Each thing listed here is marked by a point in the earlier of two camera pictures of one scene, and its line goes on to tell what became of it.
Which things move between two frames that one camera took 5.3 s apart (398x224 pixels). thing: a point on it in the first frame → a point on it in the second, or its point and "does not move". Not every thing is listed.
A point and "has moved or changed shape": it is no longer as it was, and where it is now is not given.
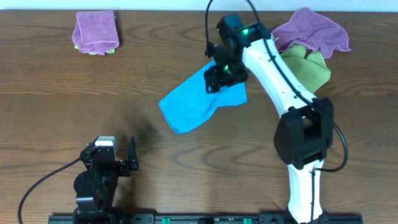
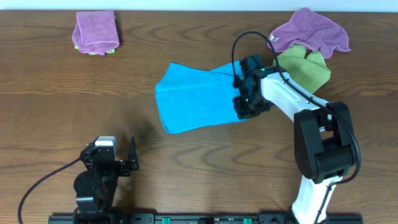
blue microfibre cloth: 191,106 has moved or changed shape
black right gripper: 212,78 → 242,112
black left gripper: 125,166 does not move
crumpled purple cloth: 308,29 does not move
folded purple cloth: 96,32 does not move
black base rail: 201,218 does not move
